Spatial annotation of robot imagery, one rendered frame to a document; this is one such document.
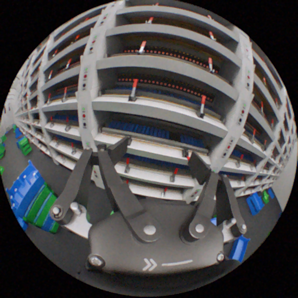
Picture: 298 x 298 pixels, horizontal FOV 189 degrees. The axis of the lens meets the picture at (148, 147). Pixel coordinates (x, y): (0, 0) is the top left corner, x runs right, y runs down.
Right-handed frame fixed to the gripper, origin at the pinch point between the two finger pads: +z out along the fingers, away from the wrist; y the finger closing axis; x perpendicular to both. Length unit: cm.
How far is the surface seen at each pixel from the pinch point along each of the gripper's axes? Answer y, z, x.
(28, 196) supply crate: -53, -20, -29
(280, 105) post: 100, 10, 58
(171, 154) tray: 7.8, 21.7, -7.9
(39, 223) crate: -53, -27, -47
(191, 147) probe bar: 17.3, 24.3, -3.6
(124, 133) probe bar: -15.2, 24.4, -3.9
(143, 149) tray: -4.7, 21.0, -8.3
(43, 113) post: -100, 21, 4
